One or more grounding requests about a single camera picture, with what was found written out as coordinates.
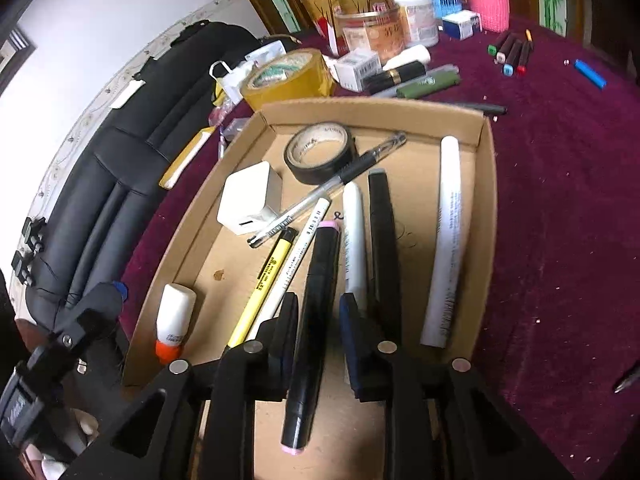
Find black marker green cap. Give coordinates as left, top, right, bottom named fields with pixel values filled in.
left=487, top=32, right=516, bottom=56

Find green marker pen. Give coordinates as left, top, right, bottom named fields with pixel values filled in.
left=396, top=69, right=462, bottom=100

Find black marker red cap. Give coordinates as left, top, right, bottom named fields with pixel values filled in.
left=515, top=40, right=535, bottom=77

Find blue lighter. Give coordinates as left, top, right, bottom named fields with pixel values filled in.
left=574, top=59, right=608, bottom=88

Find brown bamboo-print canister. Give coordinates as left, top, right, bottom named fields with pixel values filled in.
left=300, top=0, right=346, bottom=56

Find black rectangular stick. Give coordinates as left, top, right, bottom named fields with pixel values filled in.
left=367, top=170, right=403, bottom=346

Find yellow pen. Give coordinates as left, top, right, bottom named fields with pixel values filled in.
left=227, top=227, right=299, bottom=348

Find black electrical tape roll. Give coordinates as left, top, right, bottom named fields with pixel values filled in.
left=284, top=122, right=358, bottom=186

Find silver pen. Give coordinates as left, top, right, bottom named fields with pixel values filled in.
left=614, top=362, right=640, bottom=393

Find white wall charger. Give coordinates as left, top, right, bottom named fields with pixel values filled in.
left=216, top=162, right=283, bottom=236

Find person's left hand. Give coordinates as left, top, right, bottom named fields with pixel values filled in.
left=22, top=410, right=98, bottom=480

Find white foil pouch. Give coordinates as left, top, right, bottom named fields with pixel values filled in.
left=245, top=40, right=288, bottom=68

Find thin black pen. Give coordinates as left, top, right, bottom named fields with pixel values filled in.
left=440, top=101, right=508, bottom=115

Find short white cylinder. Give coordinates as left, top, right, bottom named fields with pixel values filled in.
left=382, top=44, right=432, bottom=71

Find white paper tag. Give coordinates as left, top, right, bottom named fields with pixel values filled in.
left=110, top=80, right=146, bottom=110

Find white paper bag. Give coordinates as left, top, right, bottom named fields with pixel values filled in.
left=209, top=60, right=261, bottom=106

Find clear plastic bag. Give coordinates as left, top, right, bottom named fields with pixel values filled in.
left=209, top=95, right=236, bottom=126

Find shallow cardboard box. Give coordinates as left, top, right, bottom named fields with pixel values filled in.
left=122, top=99, right=498, bottom=480

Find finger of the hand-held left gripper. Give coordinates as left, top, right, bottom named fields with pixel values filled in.
left=52, top=281, right=128, bottom=356

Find clear black gel pen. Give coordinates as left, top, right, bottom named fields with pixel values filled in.
left=247, top=132, right=408, bottom=250

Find long white tube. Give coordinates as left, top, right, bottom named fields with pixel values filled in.
left=420, top=136, right=463, bottom=348

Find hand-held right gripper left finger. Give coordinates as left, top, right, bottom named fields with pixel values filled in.
left=82, top=292, right=300, bottom=480

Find brown packing tape roll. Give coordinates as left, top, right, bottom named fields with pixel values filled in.
left=240, top=47, right=335, bottom=111

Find white plastic jar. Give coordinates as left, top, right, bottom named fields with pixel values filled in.
left=387, top=0, right=441, bottom=46

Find white bottle orange cap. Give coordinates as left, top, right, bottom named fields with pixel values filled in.
left=155, top=282, right=197, bottom=363

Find white marker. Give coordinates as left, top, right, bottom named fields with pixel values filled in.
left=342, top=181, right=372, bottom=311

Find black marker grey cap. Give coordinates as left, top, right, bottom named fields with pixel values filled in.
left=495, top=35, right=523, bottom=63

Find dark picture frame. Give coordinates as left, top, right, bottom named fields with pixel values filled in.
left=0, top=25, right=37, bottom=91

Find black lipstick tube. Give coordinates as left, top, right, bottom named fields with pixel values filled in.
left=364, top=60, right=428, bottom=95

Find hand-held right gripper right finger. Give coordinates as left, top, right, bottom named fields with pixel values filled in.
left=339, top=294, right=576, bottom=480

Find clear jar tan label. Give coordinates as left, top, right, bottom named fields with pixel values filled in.
left=332, top=5, right=411, bottom=58

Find slim white pen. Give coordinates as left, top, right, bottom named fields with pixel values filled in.
left=247, top=196, right=332, bottom=343

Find maroon tablecloth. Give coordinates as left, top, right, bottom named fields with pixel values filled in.
left=117, top=10, right=640, bottom=480

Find yellow cardboard box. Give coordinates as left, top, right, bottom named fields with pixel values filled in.
left=159, top=127, right=218, bottom=190

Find small white barcode box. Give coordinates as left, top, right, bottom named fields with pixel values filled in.
left=334, top=49, right=382, bottom=92

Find black binder clip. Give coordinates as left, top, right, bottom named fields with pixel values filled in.
left=21, top=216, right=47, bottom=251
left=11, top=252, right=36, bottom=286

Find black marker blue cap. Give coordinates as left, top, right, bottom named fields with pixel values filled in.
left=502, top=40, right=528, bottom=77

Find small white blue box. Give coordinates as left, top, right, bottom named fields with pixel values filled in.
left=442, top=10, right=483, bottom=41

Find black marker pink ends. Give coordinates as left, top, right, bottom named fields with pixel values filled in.
left=280, top=220, right=343, bottom=456

